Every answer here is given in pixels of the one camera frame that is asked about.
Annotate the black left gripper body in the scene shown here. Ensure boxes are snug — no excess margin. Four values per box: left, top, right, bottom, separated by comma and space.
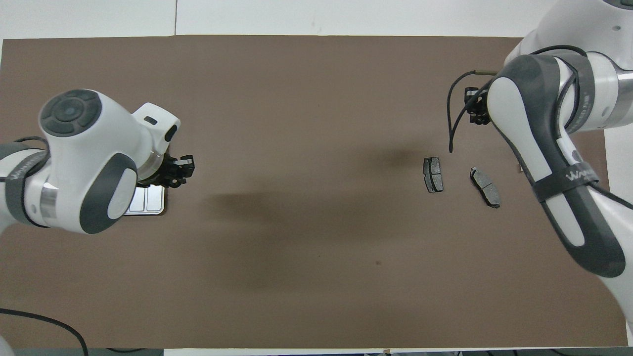
137, 153, 174, 187

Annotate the silver ribbed metal tray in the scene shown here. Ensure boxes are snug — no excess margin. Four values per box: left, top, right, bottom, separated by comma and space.
123, 185, 167, 216

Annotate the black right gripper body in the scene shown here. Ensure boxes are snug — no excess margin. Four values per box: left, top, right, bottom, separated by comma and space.
464, 87, 490, 108

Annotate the tapered grey brake pad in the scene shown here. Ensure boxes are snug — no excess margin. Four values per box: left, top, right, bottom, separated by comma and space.
470, 167, 501, 209

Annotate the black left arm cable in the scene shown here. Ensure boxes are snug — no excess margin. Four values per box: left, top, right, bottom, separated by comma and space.
0, 309, 90, 356

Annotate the brown table mat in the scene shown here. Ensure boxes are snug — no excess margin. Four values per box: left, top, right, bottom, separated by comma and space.
0, 35, 629, 349

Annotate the rectangular dark brake pad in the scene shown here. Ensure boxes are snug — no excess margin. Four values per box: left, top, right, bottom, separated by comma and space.
423, 157, 444, 193

